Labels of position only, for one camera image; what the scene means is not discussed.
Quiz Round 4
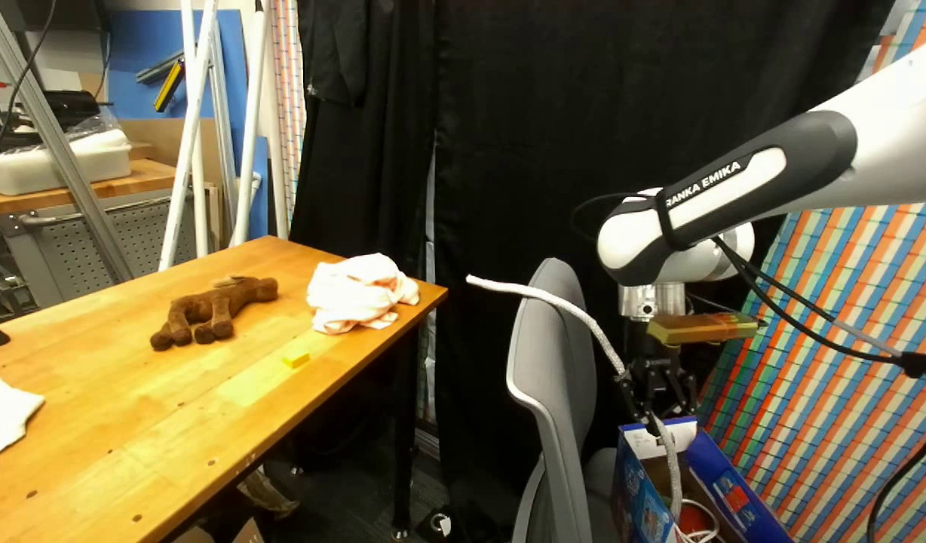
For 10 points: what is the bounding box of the wooden table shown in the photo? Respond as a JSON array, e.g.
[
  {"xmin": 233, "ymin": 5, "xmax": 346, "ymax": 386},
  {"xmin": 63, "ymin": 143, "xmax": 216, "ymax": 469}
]
[{"xmin": 0, "ymin": 232, "xmax": 454, "ymax": 543}]

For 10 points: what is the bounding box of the brown plush toy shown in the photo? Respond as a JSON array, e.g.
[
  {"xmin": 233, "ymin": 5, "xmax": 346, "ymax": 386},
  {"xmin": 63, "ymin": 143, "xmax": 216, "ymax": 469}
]
[{"xmin": 147, "ymin": 271, "xmax": 283, "ymax": 353}]

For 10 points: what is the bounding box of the yellow black hand tool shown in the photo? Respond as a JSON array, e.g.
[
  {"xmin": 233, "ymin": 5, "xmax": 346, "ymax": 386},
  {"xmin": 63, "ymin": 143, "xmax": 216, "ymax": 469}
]
[{"xmin": 133, "ymin": 52, "xmax": 191, "ymax": 116}]

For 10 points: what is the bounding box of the colourful striped panel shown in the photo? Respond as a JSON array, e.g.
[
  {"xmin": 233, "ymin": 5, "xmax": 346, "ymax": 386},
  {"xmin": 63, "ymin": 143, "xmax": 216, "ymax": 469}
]
[{"xmin": 694, "ymin": 0, "xmax": 926, "ymax": 543}]

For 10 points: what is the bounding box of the blue cardboard box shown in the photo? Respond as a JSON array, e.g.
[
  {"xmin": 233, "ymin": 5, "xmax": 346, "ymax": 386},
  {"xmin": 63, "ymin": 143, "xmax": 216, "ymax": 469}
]
[{"xmin": 612, "ymin": 413, "xmax": 799, "ymax": 543}]

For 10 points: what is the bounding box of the white plastic container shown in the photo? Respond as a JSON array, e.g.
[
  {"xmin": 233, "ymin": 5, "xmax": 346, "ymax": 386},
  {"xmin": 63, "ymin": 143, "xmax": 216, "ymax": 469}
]
[{"xmin": 0, "ymin": 125, "xmax": 136, "ymax": 198}]

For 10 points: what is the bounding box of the grey office chair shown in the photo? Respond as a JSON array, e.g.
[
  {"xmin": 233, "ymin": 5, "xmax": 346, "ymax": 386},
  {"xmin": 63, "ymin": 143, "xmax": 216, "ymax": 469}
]
[{"xmin": 464, "ymin": 271, "xmax": 692, "ymax": 530}]

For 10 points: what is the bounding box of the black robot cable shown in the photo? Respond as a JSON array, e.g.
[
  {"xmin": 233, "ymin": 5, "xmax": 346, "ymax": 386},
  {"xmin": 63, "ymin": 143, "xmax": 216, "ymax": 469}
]
[{"xmin": 570, "ymin": 190, "xmax": 926, "ymax": 543}]

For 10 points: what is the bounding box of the white crumpled cloth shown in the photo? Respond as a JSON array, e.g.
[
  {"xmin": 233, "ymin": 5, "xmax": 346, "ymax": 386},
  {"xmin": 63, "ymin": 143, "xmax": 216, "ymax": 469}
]
[{"xmin": 304, "ymin": 249, "xmax": 427, "ymax": 339}]

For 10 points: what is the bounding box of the wooden shelf bench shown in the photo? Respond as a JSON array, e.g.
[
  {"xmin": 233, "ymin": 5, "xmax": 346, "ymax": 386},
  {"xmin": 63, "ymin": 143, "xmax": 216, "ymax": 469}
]
[{"xmin": 0, "ymin": 158, "xmax": 183, "ymax": 312}]

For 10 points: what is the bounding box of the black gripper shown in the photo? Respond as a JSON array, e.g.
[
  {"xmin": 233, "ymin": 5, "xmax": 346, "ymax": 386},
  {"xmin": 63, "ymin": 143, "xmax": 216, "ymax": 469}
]
[{"xmin": 620, "ymin": 339, "xmax": 703, "ymax": 425}]

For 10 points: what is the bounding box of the tan wrist camera mount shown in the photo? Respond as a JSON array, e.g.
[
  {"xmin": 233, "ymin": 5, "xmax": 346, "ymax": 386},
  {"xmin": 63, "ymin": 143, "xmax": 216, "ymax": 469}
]
[{"xmin": 647, "ymin": 312, "xmax": 763, "ymax": 353}]

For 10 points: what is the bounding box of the black curtain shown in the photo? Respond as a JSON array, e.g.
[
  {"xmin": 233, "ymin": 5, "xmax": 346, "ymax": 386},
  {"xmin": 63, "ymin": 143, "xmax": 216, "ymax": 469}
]
[{"xmin": 290, "ymin": 0, "xmax": 899, "ymax": 486}]

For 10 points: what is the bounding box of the white metal pole frame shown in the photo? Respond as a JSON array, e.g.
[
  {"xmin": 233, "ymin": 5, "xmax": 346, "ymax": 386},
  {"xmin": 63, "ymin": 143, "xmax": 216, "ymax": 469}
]
[{"xmin": 158, "ymin": 0, "xmax": 282, "ymax": 275}]

